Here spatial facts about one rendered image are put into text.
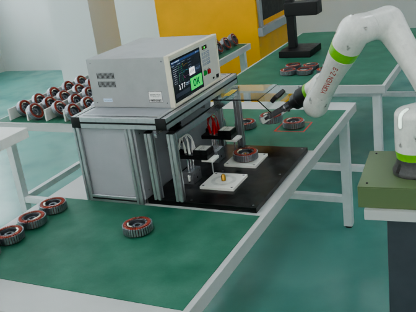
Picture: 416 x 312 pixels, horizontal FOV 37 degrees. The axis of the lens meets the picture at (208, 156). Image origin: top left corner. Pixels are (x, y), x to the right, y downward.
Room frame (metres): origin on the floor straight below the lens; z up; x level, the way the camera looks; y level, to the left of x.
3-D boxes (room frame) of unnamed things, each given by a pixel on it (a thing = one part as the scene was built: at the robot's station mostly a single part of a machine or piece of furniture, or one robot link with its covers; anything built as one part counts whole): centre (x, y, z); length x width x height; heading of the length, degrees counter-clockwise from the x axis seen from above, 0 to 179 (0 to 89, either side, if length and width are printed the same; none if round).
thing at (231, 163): (2.57, -0.17, 0.78); 0.15 x 0.15 x 0.01; 62
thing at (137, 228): (2.06, 0.29, 0.77); 0.11 x 0.11 x 0.04
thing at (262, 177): (2.47, -0.09, 0.76); 0.64 x 0.47 x 0.02; 152
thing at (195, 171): (2.43, 0.08, 0.80); 0.08 x 0.05 x 0.06; 152
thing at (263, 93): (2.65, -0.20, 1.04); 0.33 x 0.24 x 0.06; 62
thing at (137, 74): (2.63, 0.17, 1.22); 0.44 x 0.39 x 0.20; 152
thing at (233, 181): (2.36, -0.05, 0.78); 0.15 x 0.15 x 0.01; 62
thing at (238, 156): (2.57, -0.17, 0.80); 0.11 x 0.11 x 0.04
